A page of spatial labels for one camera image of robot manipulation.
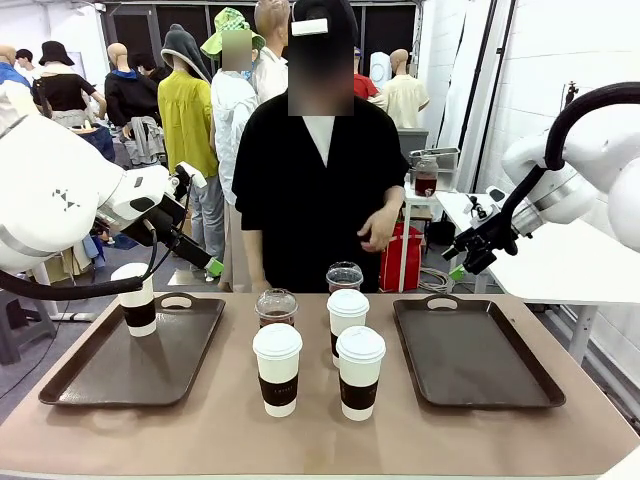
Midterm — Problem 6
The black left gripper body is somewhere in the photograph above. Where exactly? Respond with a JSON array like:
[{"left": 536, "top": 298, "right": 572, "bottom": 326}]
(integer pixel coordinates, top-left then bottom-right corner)
[{"left": 130, "top": 195, "right": 188, "bottom": 248}]

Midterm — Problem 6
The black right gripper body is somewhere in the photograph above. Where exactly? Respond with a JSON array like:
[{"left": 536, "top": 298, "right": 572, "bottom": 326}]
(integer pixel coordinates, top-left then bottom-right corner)
[{"left": 457, "top": 219, "right": 511, "bottom": 275}]

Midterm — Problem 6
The white paper cup black sleeve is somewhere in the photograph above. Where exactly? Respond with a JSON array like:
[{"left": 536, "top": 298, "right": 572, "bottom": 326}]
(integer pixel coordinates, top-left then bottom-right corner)
[
  {"left": 326, "top": 288, "right": 371, "bottom": 369},
  {"left": 252, "top": 322, "right": 304, "bottom": 418},
  {"left": 335, "top": 325, "right": 387, "bottom": 422},
  {"left": 110, "top": 262, "right": 159, "bottom": 338}
]

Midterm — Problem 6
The clear dome-lid iced coffee cup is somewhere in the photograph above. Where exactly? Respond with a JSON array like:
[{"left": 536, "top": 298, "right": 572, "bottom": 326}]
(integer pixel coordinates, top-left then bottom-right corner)
[
  {"left": 325, "top": 261, "right": 365, "bottom": 294},
  {"left": 254, "top": 288, "right": 300, "bottom": 329}
]

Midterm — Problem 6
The person's right forearm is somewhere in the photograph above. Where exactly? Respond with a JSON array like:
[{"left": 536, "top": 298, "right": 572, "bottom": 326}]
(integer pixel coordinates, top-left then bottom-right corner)
[{"left": 241, "top": 229, "right": 267, "bottom": 294}]

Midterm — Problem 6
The person's left forearm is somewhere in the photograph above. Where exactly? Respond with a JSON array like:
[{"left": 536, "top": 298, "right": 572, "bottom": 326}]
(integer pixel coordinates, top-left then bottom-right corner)
[{"left": 380, "top": 185, "right": 405, "bottom": 221}]

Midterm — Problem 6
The dark brown plastic tray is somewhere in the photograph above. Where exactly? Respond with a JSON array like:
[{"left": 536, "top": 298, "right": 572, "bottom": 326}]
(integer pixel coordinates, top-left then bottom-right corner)
[
  {"left": 392, "top": 294, "right": 567, "bottom": 411},
  {"left": 38, "top": 292, "right": 227, "bottom": 408}
]

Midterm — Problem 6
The person's left hand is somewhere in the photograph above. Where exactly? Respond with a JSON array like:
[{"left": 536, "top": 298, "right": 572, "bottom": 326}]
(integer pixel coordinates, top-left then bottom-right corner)
[{"left": 357, "top": 208, "right": 402, "bottom": 253}]

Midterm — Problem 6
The black tool on white table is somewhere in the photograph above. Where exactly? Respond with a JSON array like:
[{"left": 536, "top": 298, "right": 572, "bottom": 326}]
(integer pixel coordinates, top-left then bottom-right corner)
[{"left": 464, "top": 194, "right": 495, "bottom": 222}]

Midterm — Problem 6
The red bag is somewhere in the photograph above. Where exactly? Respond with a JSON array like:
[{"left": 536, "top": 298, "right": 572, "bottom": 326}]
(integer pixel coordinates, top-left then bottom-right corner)
[{"left": 379, "top": 222, "right": 425, "bottom": 293}]

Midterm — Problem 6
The white side table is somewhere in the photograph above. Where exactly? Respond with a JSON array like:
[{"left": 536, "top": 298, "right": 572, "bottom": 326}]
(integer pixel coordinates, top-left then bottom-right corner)
[{"left": 434, "top": 189, "right": 640, "bottom": 366}]

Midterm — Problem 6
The glass jar with dark liquid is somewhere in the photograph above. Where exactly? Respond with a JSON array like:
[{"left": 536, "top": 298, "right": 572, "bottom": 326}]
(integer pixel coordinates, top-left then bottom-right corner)
[{"left": 413, "top": 154, "right": 440, "bottom": 197}]

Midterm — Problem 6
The grey metal bin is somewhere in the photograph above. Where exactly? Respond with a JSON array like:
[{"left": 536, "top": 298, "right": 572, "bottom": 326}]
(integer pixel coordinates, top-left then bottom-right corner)
[{"left": 409, "top": 145, "right": 461, "bottom": 172}]

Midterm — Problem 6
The mannequin in yellow blouse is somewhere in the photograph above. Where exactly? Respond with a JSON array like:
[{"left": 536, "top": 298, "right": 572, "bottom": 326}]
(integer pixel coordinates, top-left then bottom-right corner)
[{"left": 157, "top": 23, "right": 221, "bottom": 181}]

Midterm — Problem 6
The person in black shirt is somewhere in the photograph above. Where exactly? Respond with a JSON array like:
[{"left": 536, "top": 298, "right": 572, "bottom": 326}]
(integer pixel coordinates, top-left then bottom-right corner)
[{"left": 232, "top": 0, "right": 411, "bottom": 295}]

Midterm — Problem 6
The figure with green checked hat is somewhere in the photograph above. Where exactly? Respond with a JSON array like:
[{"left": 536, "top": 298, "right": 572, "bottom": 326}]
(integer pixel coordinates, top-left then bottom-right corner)
[{"left": 199, "top": 6, "right": 266, "bottom": 206}]

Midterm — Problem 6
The mannequin in black blue jacket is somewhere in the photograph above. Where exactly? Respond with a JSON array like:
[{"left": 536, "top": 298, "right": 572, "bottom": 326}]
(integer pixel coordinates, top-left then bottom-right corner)
[{"left": 103, "top": 42, "right": 162, "bottom": 166}]

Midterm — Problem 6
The mannequin in cream shirt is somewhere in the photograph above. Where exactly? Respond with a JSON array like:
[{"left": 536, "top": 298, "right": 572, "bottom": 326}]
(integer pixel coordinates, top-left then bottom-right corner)
[{"left": 382, "top": 48, "right": 431, "bottom": 130}]

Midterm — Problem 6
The mannequin with black hat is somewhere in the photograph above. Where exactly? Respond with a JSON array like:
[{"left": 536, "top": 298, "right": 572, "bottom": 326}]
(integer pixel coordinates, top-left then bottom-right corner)
[{"left": 30, "top": 40, "right": 107, "bottom": 129}]

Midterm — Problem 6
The grey stool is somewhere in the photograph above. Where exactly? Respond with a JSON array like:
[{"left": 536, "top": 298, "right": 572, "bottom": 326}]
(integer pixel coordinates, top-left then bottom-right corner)
[{"left": 0, "top": 288, "right": 59, "bottom": 366}]

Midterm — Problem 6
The bald mannequin in white shirt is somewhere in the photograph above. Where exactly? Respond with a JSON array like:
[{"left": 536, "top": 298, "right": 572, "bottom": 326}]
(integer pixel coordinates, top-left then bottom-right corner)
[{"left": 252, "top": 0, "right": 291, "bottom": 105}]

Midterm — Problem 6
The mannequin in red top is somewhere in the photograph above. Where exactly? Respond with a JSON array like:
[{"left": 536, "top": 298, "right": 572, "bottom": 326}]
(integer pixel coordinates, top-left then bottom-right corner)
[{"left": 353, "top": 47, "right": 381, "bottom": 101}]

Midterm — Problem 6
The white fan appliance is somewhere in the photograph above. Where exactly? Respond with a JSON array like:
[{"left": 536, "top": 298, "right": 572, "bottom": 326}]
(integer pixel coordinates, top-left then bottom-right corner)
[{"left": 369, "top": 51, "right": 392, "bottom": 92}]

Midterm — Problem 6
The mannequin in blue white top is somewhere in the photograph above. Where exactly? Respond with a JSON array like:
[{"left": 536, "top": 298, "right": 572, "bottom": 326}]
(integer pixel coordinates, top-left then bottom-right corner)
[{"left": 0, "top": 44, "right": 34, "bottom": 119}]

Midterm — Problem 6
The white head-mounted device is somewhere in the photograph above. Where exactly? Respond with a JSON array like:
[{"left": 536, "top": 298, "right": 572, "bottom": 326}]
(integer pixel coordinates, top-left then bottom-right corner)
[{"left": 291, "top": 18, "right": 329, "bottom": 37}]

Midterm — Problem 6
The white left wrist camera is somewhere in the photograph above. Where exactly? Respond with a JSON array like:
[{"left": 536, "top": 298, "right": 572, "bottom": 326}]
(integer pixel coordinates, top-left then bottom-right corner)
[{"left": 174, "top": 160, "right": 208, "bottom": 189}]

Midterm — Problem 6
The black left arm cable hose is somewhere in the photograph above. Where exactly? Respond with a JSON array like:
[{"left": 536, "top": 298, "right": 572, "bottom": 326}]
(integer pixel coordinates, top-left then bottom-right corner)
[{"left": 0, "top": 219, "right": 159, "bottom": 302}]

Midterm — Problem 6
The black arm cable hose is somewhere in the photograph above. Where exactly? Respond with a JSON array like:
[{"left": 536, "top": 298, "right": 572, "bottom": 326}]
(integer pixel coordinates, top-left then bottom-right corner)
[
  {"left": 0, "top": 219, "right": 159, "bottom": 302},
  {"left": 492, "top": 81, "right": 640, "bottom": 256}
]

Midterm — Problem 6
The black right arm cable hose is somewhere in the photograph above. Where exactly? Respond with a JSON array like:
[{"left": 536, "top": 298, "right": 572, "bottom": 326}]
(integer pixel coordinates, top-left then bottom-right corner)
[{"left": 492, "top": 81, "right": 640, "bottom": 256}]

